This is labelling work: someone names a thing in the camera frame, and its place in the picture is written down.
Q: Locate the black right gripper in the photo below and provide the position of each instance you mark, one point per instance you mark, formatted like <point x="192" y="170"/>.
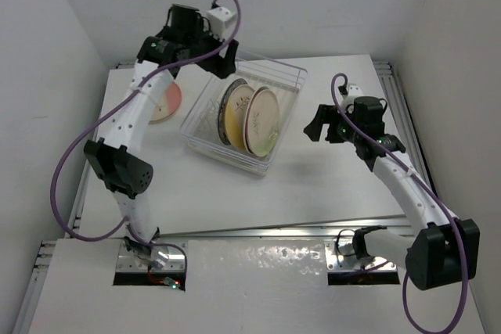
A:
<point x="326" y="114"/>

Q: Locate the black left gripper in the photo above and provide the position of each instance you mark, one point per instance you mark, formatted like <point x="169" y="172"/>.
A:
<point x="218" y="66"/>

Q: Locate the blue floral pattern plate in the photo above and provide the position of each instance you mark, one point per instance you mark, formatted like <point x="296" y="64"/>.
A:
<point x="221" y="110"/>

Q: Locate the cream plate green section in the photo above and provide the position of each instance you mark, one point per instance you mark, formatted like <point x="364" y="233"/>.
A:
<point x="262" y="122"/>

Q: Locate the cream plate pink section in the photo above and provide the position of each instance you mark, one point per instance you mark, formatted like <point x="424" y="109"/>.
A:
<point x="168" y="104"/>

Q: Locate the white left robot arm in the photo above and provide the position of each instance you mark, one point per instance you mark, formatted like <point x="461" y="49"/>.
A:
<point x="115" y="157"/>

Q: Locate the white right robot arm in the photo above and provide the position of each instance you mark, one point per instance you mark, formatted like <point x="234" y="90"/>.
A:
<point x="445" y="248"/>

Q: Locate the white front cover board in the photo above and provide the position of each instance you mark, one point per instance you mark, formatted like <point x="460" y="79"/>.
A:
<point x="231" y="287"/>

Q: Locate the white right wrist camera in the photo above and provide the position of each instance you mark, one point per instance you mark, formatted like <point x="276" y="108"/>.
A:
<point x="349" y="93"/>

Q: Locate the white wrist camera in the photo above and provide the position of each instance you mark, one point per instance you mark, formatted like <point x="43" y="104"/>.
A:
<point x="220" y="19"/>
<point x="349" y="93"/>

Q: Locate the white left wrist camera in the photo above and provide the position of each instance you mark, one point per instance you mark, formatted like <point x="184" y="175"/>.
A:
<point x="220" y="19"/>

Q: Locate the aluminium table frame rail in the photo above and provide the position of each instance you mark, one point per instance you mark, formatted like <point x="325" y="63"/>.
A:
<point x="311" y="192"/>

